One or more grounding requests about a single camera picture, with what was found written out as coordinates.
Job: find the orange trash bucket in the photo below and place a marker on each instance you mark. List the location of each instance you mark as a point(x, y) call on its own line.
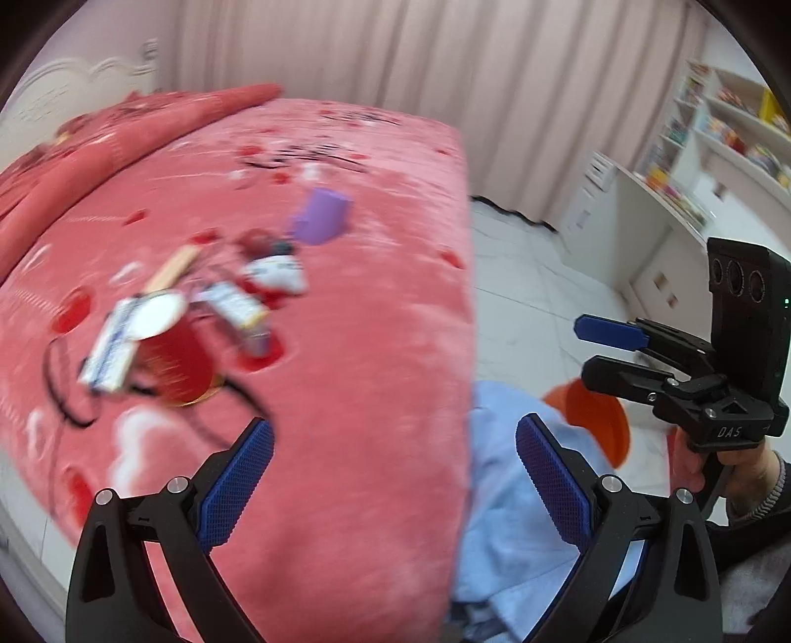
point(603, 416)

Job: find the white red crumpled wrapper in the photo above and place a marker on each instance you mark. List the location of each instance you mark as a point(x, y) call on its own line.
point(281, 274)

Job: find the white snack packet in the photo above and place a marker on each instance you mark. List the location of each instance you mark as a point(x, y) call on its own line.
point(243, 316)

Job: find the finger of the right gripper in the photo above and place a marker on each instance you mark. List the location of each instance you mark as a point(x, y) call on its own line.
point(625, 380)
point(659, 341)

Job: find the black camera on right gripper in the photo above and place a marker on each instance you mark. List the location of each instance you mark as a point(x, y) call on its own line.
point(750, 335)

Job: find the wooden stick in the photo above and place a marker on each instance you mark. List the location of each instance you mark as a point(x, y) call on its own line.
point(172, 270)

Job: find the purple paper cup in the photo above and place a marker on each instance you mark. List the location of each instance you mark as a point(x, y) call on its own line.
point(325, 217)

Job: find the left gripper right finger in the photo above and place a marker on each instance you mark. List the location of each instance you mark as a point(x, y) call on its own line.
point(645, 570)

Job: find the pink bed with blanket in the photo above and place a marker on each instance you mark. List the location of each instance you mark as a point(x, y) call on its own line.
point(352, 535)

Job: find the pink curtain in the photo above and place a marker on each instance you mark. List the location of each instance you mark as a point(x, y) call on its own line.
point(535, 87)

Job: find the white bed headboard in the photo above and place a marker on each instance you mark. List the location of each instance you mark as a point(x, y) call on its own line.
point(66, 88)

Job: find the person's right hand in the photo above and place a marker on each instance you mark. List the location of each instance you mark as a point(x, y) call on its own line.
point(754, 472)

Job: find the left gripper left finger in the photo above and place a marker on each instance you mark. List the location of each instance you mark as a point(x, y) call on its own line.
point(113, 595)

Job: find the red can with white lid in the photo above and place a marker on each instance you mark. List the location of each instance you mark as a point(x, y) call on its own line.
point(184, 372)

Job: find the light blue trouser leg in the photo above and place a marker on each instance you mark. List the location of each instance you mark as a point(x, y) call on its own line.
point(511, 562)

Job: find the folded red pink quilt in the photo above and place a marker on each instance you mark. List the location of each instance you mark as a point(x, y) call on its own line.
point(41, 185)

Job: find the white desk with shelves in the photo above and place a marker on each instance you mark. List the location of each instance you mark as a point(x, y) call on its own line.
point(720, 167)

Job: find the white blue wrapper box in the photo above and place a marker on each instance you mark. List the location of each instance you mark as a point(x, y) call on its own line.
point(106, 368)

